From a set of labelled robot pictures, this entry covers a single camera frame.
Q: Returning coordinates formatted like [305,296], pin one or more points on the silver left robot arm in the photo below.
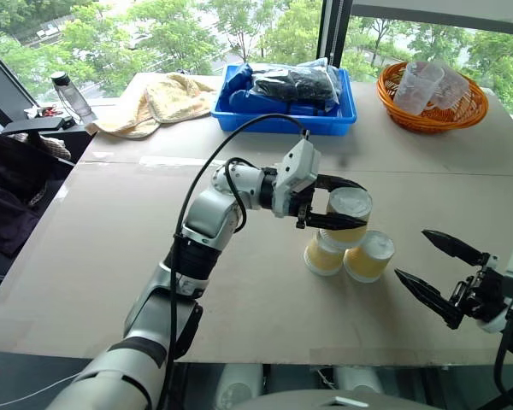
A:
[209,213]

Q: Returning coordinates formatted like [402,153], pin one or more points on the blue plastic bin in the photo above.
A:
[282,124]

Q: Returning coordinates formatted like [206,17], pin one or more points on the bag of black items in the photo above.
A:
[299,83]

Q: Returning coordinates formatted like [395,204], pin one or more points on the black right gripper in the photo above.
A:
[485,294]

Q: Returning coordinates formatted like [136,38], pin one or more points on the orange woven basket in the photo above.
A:
[453,116]

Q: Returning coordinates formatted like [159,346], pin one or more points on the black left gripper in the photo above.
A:
[304,211]

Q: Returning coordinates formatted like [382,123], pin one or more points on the bag of blue items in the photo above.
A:
[239,85]

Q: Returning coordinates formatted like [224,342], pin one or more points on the small red object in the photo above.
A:
[48,112]

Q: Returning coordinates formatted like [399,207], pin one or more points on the clear water bottle black cap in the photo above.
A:
[72,96]

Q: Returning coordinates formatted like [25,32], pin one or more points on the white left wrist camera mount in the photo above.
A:
[299,166]

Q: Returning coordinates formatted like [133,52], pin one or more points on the white rounded shape under table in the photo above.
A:
[355,380]
[237,384]

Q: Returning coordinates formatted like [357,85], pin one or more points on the yellow towel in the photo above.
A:
[162,102]

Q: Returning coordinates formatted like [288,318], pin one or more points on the clear plastic cup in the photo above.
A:
[453,85]
[414,89]

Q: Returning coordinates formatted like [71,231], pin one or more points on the black chair armrest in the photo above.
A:
[34,124]

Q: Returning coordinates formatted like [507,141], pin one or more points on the dark window frame post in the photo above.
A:
[329,30]

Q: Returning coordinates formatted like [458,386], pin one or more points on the dark clothing on chair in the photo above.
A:
[8,171]

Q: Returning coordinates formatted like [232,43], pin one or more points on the yellow paper cup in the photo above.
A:
[367,261]
[320,257]
[350,203]

